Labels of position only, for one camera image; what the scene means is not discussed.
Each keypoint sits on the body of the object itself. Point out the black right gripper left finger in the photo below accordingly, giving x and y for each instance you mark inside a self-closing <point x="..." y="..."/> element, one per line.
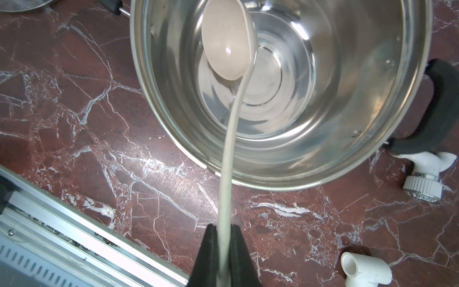
<point x="204" y="272"/>

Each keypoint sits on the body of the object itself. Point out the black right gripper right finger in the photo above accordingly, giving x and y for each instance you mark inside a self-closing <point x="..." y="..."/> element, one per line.
<point x="242" y="270"/>

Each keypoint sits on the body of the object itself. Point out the beige plastic ladle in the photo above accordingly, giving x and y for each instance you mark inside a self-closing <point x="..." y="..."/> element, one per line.
<point x="230" y="44"/>

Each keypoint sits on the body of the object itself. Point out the white pvc pipe fitting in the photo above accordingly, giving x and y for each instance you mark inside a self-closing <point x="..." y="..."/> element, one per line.
<point x="365" y="271"/>

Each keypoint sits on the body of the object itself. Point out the white plastic faucet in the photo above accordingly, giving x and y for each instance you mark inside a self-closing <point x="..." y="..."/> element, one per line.
<point x="424" y="182"/>

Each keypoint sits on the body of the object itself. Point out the stainless steel pot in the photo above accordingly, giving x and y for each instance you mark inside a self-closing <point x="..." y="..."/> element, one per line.
<point x="333" y="82"/>

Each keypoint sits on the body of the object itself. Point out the glass pot lid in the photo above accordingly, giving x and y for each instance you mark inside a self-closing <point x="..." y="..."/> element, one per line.
<point x="24" y="6"/>

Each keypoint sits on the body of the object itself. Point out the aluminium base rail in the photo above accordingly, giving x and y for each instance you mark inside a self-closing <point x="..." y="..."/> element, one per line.
<point x="47" y="243"/>

